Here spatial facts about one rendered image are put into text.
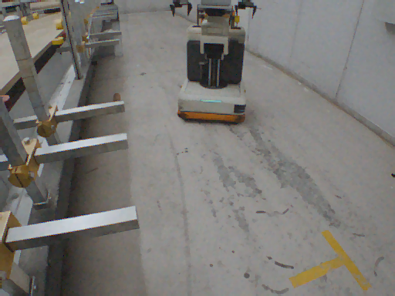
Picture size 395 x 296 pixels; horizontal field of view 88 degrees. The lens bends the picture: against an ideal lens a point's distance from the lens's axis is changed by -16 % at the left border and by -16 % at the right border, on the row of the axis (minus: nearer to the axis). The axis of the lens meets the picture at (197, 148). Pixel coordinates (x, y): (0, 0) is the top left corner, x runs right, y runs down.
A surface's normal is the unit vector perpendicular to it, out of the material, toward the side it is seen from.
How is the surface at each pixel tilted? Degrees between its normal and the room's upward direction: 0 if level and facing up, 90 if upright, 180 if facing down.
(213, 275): 0
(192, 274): 0
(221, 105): 90
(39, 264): 0
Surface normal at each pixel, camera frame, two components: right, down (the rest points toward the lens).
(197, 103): -0.12, 0.60
